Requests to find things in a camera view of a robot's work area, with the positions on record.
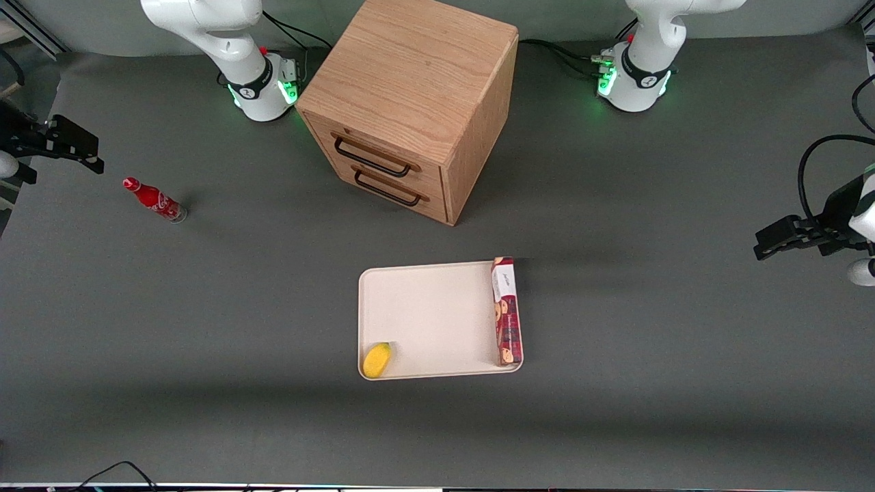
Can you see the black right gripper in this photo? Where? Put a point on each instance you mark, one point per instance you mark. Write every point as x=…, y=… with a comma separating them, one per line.
x=15, y=131

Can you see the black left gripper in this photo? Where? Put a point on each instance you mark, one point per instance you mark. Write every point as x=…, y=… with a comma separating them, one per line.
x=838, y=207

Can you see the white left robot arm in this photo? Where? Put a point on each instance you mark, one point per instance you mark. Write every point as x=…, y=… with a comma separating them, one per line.
x=639, y=82

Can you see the red coke bottle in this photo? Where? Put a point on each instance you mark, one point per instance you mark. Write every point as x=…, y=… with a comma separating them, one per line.
x=156, y=201

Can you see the cream plastic tray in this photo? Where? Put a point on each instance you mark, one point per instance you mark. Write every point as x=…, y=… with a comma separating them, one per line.
x=431, y=314

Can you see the red tartan cookie box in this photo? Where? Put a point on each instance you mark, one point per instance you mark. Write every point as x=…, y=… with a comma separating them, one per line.
x=507, y=321

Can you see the wooden drawer cabinet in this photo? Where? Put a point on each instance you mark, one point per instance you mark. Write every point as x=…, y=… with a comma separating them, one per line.
x=410, y=75

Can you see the wooden drawer front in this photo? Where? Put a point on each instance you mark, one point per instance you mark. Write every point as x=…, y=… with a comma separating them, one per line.
x=437, y=206
x=437, y=176

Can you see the yellow lemon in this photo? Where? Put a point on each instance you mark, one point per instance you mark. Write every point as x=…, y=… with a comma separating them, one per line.
x=377, y=360

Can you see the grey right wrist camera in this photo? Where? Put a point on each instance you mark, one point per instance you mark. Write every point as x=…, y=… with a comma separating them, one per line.
x=7, y=165

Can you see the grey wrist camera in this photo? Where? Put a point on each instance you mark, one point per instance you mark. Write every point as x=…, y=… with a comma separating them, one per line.
x=7, y=165
x=863, y=272

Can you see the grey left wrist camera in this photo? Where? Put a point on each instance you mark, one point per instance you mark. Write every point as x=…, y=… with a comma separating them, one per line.
x=863, y=272

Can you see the aluminium frame profile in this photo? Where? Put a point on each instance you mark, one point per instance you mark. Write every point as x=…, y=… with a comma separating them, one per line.
x=31, y=27

